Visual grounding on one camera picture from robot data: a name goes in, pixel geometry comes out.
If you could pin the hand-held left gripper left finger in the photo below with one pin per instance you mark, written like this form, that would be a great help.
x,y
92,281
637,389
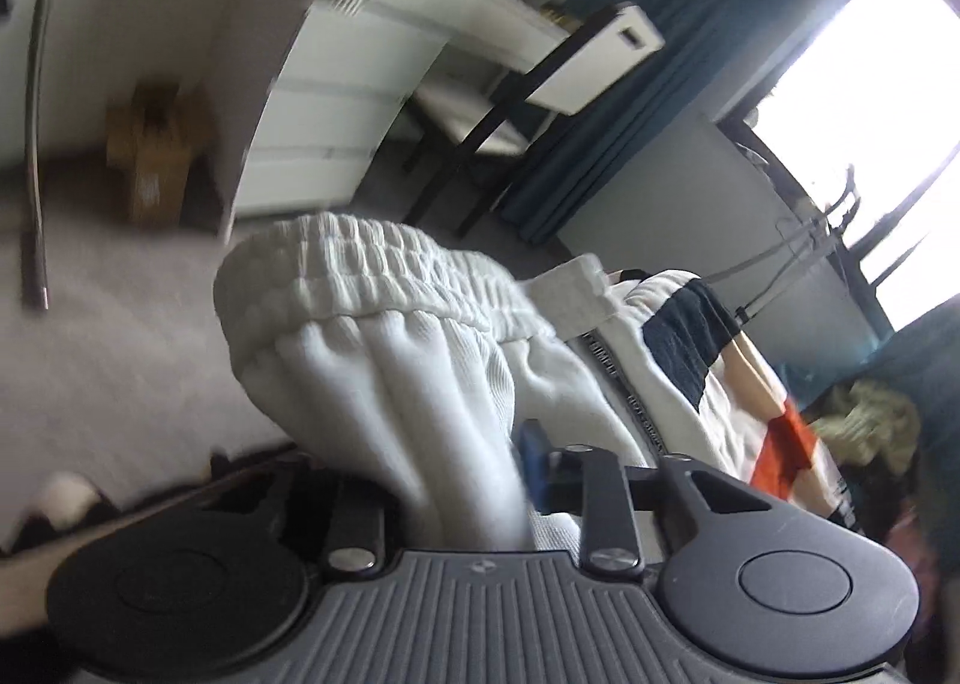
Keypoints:
x,y
352,526

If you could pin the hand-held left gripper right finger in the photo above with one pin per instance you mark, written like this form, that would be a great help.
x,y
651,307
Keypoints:
x,y
534,460

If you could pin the white sweatpants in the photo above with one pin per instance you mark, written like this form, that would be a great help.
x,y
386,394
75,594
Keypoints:
x,y
360,369

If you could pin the striped blanket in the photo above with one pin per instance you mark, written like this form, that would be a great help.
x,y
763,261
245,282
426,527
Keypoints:
x,y
720,384

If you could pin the garment steamer stand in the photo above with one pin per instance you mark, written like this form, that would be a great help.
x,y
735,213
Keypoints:
x,y
795,249

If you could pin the yellow-green knit blanket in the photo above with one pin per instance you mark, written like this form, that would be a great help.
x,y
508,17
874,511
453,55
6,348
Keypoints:
x,y
877,418

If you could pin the white black chair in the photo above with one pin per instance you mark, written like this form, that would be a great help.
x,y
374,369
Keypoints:
x,y
592,65

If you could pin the teal curtain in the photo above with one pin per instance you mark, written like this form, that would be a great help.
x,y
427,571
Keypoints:
x,y
675,54
922,354

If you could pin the white dressing table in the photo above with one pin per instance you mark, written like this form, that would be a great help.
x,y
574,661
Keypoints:
x,y
337,91

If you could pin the cardboard box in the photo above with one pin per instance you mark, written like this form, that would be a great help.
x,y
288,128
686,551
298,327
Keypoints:
x,y
154,151

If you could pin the window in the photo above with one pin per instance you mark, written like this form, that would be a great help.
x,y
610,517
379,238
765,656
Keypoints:
x,y
885,129

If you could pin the curved metal rod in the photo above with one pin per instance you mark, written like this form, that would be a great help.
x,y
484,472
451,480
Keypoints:
x,y
37,129

